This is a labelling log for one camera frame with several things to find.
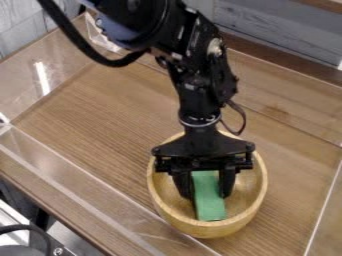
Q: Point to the brown wooden bowl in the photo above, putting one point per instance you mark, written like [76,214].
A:
[177,212]

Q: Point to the clear acrylic tray wall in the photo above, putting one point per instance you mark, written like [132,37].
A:
[93,202]

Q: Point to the clear acrylic corner bracket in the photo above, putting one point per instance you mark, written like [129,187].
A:
[96,37]

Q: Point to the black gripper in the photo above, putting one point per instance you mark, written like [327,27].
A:
[200,150]

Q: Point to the black metal table frame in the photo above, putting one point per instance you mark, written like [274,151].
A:
[30,232]

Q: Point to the green rectangular block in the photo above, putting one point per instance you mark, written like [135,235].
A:
[208,203]

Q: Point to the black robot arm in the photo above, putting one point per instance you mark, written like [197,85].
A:
[185,43]

